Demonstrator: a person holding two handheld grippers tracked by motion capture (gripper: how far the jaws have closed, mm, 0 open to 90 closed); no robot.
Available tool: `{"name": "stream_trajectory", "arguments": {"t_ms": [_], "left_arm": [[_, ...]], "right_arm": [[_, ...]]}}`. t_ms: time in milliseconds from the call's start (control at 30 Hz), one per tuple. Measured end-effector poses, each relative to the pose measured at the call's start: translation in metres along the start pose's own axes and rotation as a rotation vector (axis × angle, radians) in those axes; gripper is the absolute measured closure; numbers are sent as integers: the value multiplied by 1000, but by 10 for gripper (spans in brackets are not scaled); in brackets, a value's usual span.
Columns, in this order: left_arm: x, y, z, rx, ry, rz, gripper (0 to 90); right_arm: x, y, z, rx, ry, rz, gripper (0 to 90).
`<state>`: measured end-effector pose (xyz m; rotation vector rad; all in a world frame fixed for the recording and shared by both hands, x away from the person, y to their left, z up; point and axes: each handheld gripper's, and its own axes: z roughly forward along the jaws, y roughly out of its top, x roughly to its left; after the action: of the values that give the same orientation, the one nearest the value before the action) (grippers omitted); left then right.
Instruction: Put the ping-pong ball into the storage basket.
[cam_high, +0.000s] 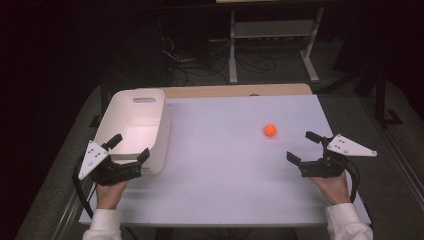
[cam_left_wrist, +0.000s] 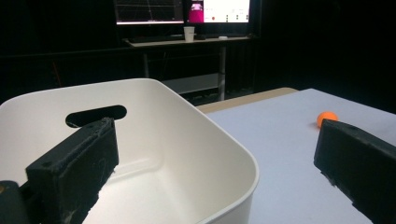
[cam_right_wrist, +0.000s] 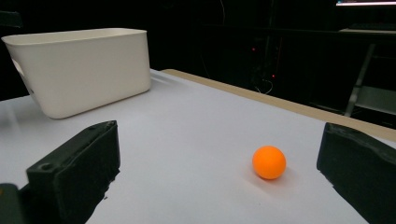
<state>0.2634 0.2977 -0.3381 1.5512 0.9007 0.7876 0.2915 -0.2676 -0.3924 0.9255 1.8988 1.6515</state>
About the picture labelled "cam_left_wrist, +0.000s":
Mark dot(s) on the small white object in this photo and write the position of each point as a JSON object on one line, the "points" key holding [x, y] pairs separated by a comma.
{"points": [[223, 37]]}

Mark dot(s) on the white paper cup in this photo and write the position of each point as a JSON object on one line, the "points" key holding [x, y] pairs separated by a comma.
{"points": [[189, 33]]}

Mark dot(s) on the white plastic bin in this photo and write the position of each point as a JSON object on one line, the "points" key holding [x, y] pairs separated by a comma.
{"points": [[174, 140]]}

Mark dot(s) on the orange ball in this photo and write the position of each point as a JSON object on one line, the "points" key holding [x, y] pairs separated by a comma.
{"points": [[325, 116]]}

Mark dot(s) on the bright-screen monitor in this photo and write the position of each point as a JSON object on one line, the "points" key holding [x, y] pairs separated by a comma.
{"points": [[227, 11]]}

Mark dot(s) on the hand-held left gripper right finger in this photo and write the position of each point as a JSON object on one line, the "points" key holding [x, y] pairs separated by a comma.
{"points": [[358, 161]]}

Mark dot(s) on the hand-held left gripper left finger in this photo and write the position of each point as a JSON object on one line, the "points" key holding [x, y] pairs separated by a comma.
{"points": [[74, 168]]}

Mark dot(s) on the black keyboard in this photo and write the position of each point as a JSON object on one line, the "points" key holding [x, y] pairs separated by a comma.
{"points": [[155, 39]]}

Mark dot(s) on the dark-screen monitor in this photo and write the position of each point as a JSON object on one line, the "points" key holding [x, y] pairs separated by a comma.
{"points": [[149, 11]]}

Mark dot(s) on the background desk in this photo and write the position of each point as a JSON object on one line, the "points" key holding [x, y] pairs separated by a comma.
{"points": [[211, 41]]}

